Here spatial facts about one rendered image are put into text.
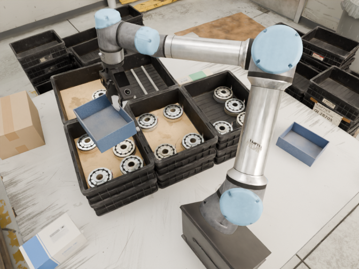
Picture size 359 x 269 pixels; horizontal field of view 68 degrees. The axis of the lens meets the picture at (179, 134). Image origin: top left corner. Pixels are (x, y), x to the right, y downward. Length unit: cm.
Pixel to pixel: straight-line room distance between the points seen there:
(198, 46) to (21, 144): 108
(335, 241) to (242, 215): 143
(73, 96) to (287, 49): 122
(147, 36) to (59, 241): 83
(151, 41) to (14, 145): 103
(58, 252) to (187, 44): 89
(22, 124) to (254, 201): 119
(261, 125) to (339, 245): 153
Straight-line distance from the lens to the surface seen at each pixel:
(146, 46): 80
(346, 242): 219
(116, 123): 107
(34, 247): 123
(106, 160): 126
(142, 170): 108
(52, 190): 143
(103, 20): 85
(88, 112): 112
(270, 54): 70
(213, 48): 87
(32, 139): 158
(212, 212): 94
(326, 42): 283
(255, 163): 75
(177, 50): 90
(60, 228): 122
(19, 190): 151
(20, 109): 164
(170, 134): 131
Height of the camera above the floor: 183
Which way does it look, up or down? 50 degrees down
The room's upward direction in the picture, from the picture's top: 2 degrees counter-clockwise
